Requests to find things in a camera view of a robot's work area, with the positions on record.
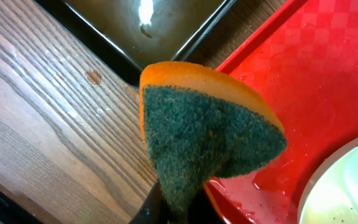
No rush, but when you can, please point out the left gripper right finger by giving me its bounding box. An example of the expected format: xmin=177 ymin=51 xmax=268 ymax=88
xmin=188 ymin=189 xmax=224 ymax=224

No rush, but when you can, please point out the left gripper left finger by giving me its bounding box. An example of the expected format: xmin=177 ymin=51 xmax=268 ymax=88
xmin=129 ymin=181 xmax=167 ymax=224

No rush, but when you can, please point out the green and orange sponge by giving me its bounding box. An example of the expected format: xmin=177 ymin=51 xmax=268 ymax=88
xmin=139 ymin=62 xmax=287 ymax=222

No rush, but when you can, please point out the white plate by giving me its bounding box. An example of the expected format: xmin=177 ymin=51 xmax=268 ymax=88
xmin=297 ymin=138 xmax=358 ymax=224

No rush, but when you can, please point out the black water tray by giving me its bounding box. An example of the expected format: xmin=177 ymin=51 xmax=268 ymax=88
xmin=36 ymin=0 xmax=235 ymax=87

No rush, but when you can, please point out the red plastic serving tray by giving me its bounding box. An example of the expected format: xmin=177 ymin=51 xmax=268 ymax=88
xmin=206 ymin=0 xmax=358 ymax=223

